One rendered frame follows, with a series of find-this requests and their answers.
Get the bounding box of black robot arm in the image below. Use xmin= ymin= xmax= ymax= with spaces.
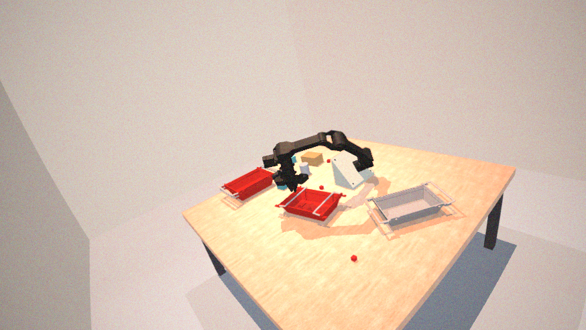
xmin=262 ymin=130 xmax=373 ymax=186

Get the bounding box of pale grey cylinder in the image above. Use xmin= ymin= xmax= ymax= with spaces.
xmin=299 ymin=162 xmax=310 ymax=175

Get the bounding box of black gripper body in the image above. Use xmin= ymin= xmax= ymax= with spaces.
xmin=272 ymin=163 xmax=309 ymax=184

